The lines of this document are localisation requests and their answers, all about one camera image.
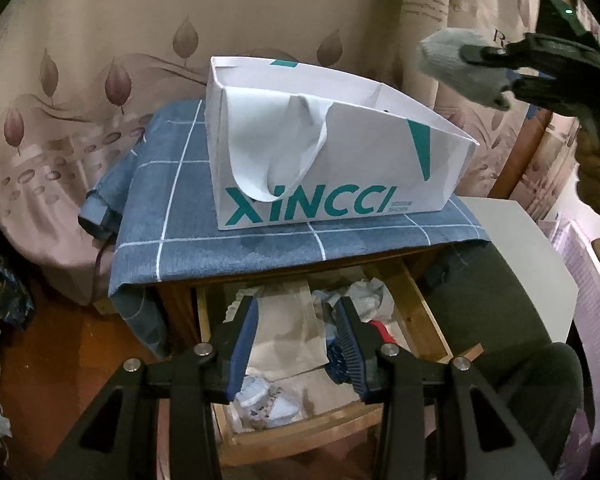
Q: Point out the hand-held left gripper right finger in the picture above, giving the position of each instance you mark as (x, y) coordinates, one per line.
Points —
(354, 360)

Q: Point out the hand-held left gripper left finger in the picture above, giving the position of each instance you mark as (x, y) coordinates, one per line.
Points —
(241, 352)

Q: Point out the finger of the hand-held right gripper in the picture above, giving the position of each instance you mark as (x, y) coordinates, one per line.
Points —
(515, 82)
(495, 54)

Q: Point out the dark blue dotted underwear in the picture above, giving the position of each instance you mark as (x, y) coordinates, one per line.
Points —
(334, 360)

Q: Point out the white patterned underwear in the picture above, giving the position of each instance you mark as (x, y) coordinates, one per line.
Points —
(260, 392)

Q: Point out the wooden drawer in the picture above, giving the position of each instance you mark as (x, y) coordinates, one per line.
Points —
(180, 310)
(300, 436)

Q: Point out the white paper shopping bag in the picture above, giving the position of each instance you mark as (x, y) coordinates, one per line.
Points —
(355, 170)

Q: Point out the wooden open drawer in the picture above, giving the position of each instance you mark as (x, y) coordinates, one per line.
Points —
(180, 310)

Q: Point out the brown paper bag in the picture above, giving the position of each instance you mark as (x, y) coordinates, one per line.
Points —
(285, 330)

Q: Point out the beige leaf print curtain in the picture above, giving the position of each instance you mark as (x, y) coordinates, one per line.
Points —
(130, 35)
(475, 5)

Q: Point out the blue checked cloth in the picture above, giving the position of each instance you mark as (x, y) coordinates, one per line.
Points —
(205, 260)

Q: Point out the brown knobbly cloth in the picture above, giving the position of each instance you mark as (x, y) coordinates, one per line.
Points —
(597, 175)

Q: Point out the person's dark green trousers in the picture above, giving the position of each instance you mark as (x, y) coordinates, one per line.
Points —
(480, 305)

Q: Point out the pink printed bedsheet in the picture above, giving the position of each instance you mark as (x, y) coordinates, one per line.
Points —
(585, 270)

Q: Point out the dark patterned cloth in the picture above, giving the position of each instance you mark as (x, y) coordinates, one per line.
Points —
(0, 280)

